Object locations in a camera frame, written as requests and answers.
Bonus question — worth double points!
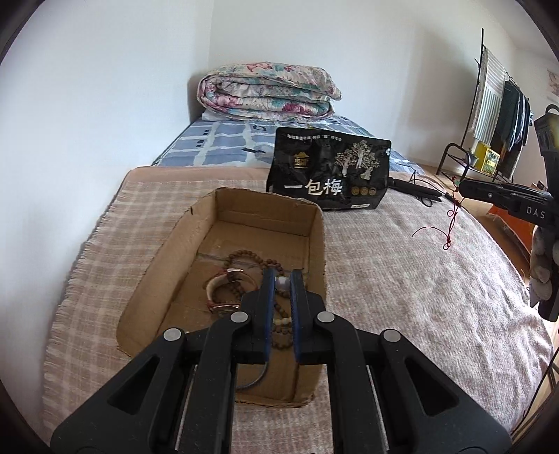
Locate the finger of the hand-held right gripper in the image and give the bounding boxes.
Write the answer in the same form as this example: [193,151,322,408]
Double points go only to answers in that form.
[458,179,549,210]

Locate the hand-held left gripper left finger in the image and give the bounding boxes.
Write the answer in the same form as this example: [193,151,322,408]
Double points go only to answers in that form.
[49,267,277,454]

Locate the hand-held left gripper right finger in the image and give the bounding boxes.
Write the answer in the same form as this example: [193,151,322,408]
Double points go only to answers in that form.
[289,268,513,454]

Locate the brown and cream bead bracelet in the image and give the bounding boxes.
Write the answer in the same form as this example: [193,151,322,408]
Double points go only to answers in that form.
[271,275,294,350]

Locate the red string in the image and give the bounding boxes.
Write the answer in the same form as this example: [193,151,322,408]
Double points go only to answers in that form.
[413,177,464,251]

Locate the long brown bead necklace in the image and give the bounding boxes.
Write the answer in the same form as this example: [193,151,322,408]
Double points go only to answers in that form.
[220,249,285,284]

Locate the white and brown bangle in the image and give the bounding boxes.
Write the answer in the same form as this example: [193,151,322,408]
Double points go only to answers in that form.
[204,268,259,314]

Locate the blue cord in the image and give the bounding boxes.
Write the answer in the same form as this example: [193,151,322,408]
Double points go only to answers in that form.
[238,361,268,390]

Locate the cardboard box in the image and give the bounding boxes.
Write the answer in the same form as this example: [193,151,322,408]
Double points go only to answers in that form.
[114,187,327,409]

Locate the person's right hand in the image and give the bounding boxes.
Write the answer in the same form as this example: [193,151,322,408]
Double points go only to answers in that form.
[529,226,559,307]

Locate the yellow green box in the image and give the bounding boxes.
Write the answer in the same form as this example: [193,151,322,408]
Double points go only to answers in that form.
[474,142,501,174]

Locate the dark hanging clothes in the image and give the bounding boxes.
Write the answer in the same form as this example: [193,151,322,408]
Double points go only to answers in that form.
[489,79,534,180]

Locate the black hair straightener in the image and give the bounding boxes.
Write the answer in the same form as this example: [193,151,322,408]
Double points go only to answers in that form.
[389,177,444,206]

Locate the striped hanging cloth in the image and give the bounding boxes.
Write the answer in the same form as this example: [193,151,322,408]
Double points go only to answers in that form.
[474,48,506,141]

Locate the pink plaid blanket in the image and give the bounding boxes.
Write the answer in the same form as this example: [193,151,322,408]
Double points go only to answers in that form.
[41,166,555,454]

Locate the black metal clothes rack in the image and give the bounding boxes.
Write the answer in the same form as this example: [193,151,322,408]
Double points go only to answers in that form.
[437,28,534,181]

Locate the black printed bag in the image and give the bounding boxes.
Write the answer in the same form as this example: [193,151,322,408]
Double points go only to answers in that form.
[266,126,392,211]

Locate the blue checked bed sheet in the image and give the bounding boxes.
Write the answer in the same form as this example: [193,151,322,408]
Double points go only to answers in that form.
[151,114,426,175]

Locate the folded floral quilt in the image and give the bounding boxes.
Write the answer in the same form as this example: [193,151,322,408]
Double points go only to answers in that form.
[196,62,342,122]

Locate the thin black cord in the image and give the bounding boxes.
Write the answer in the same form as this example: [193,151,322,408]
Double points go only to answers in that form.
[408,170,459,205]

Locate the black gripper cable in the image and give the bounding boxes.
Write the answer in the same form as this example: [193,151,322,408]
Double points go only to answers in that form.
[511,360,559,439]

